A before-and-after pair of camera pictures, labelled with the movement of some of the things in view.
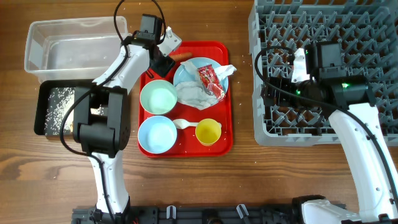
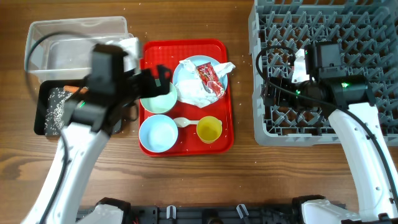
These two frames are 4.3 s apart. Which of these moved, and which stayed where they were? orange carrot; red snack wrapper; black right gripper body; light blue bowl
Moved: orange carrot
Stayed: light blue bowl; black right gripper body; red snack wrapper
